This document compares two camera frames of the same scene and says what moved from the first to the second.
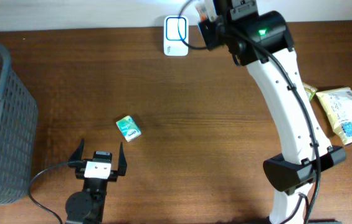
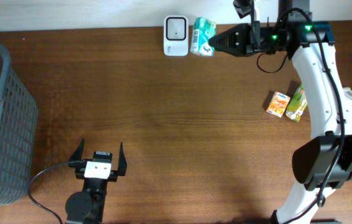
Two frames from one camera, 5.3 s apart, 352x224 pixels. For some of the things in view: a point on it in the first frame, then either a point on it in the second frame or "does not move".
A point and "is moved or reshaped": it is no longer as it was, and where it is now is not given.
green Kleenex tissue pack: [128, 127] to [204, 28]
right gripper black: [210, 43] to [242, 40]
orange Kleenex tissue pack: [203, 17] is moved or reshaped
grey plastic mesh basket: [7, 130] does not move
